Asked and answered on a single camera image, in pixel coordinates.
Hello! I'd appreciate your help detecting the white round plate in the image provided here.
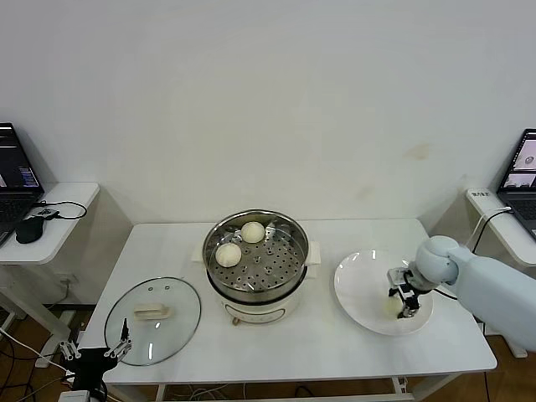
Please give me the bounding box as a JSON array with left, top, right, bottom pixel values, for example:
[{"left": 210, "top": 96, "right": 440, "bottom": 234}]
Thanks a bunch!
[{"left": 333, "top": 250, "right": 435, "bottom": 337}]

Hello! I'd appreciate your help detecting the stainless steel steamer basket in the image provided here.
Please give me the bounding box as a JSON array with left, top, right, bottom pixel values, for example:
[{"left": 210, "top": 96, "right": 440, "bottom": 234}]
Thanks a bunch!
[{"left": 190, "top": 209, "right": 323, "bottom": 294}]

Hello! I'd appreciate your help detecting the black computer mouse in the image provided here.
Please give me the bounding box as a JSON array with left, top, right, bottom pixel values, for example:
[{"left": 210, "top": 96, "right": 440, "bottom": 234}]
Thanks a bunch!
[{"left": 15, "top": 217, "right": 45, "bottom": 245}]

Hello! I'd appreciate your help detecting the black power adapter cable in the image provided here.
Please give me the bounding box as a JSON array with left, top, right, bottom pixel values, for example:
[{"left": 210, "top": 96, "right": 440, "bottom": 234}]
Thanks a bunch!
[{"left": 472, "top": 207, "right": 514, "bottom": 255}]

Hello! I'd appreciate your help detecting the white floor cable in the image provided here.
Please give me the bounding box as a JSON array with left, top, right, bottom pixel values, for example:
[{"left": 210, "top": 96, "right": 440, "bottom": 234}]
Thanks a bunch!
[{"left": 0, "top": 326, "right": 68, "bottom": 372}]

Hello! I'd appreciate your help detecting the round glass pot lid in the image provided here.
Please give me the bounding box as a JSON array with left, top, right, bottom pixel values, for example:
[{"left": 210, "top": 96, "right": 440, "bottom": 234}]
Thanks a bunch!
[{"left": 103, "top": 276, "right": 202, "bottom": 368}]

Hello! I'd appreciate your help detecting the white table frame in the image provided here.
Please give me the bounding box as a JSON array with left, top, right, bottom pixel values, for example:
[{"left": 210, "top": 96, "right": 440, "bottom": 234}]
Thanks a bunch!
[{"left": 154, "top": 376, "right": 420, "bottom": 402}]

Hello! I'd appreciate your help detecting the white electric cooker pot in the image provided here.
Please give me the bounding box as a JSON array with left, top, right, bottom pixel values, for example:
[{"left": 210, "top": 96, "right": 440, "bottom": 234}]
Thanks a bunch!
[{"left": 205, "top": 267, "right": 320, "bottom": 327}]

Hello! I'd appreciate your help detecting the black open laptop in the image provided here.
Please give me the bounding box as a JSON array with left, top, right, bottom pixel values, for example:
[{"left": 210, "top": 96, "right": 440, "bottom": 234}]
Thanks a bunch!
[
  {"left": 0, "top": 121, "right": 45, "bottom": 246},
  {"left": 496, "top": 128, "right": 536, "bottom": 242}
]

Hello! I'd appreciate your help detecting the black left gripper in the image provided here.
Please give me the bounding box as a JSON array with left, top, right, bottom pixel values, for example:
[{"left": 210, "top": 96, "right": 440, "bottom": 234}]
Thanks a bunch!
[{"left": 58, "top": 317, "right": 133, "bottom": 390}]

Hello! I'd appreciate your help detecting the white steamed baozi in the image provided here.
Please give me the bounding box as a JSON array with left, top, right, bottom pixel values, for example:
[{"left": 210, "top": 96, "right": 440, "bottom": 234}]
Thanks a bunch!
[
  {"left": 240, "top": 221, "right": 265, "bottom": 244},
  {"left": 215, "top": 243, "right": 243, "bottom": 268},
  {"left": 383, "top": 295, "right": 403, "bottom": 318}
]

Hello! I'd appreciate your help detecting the white side table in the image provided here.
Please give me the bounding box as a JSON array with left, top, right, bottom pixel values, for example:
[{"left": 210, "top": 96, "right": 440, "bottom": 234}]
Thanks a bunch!
[
  {"left": 0, "top": 182, "right": 134, "bottom": 357},
  {"left": 418, "top": 186, "right": 536, "bottom": 360}
]

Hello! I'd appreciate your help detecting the white cable bundle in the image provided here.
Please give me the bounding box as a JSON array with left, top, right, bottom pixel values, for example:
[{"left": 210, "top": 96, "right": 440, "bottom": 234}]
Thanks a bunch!
[{"left": 183, "top": 385, "right": 230, "bottom": 402}]

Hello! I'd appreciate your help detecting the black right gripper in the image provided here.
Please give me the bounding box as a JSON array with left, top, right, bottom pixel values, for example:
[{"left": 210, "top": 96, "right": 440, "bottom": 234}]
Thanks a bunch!
[{"left": 388, "top": 271, "right": 432, "bottom": 320}]

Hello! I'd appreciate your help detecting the white laptop cable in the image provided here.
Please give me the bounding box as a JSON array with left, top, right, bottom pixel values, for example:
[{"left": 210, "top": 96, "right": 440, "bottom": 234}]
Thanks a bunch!
[{"left": 462, "top": 204, "right": 513, "bottom": 253}]

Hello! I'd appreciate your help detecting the black dongle cable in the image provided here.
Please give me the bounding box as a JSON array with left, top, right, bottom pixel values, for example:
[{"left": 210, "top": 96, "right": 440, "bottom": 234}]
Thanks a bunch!
[{"left": 33, "top": 199, "right": 88, "bottom": 222}]

